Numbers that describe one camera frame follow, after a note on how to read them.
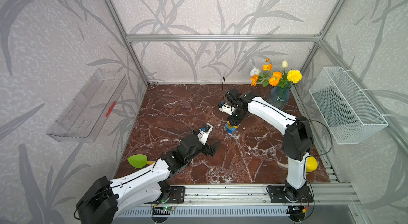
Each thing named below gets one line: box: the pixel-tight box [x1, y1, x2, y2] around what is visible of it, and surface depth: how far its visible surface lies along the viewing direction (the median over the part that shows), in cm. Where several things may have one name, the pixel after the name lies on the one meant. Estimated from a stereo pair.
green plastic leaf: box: [127, 154, 148, 169], surface depth 85 cm
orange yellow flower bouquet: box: [249, 57, 303, 89], surface depth 84 cm
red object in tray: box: [105, 101, 117, 117], surface depth 69 cm
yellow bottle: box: [305, 156, 319, 173], surface depth 75 cm
